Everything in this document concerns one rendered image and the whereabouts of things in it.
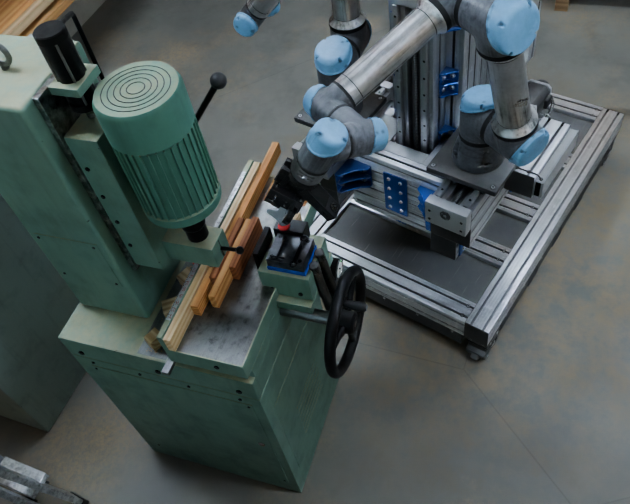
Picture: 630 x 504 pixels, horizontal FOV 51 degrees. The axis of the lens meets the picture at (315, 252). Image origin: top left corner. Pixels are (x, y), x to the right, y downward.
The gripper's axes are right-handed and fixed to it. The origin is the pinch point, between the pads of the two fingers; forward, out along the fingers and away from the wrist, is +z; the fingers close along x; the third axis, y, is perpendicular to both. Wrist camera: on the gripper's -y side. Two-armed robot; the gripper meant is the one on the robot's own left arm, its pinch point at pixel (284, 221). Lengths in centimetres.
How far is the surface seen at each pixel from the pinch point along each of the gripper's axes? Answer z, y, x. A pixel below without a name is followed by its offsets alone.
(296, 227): 1.3, -3.3, -1.0
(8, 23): 133, 149, -125
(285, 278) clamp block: 6.3, -6.3, 10.5
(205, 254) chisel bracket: 6.4, 13.4, 14.3
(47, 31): -35, 56, 12
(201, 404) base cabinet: 49, -4, 33
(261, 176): 16.7, 9.7, -22.1
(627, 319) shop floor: 41, -136, -61
